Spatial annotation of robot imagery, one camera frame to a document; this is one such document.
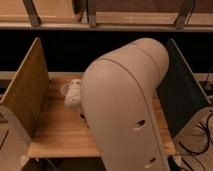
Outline left wooden side panel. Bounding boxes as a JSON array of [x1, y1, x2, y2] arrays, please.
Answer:
[[0, 38, 49, 145]]

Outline right dark side panel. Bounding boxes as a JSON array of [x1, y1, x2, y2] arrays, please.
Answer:
[[157, 39, 211, 138]]

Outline black cables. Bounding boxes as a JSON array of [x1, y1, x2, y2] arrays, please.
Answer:
[[178, 111, 213, 171]]

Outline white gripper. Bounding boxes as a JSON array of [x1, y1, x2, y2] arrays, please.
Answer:
[[64, 79, 81, 109]]

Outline wooden shelf with brackets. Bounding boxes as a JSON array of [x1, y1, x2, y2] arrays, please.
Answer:
[[0, 0, 213, 32]]

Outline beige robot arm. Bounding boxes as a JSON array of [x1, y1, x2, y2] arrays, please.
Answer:
[[61, 38, 170, 171]]

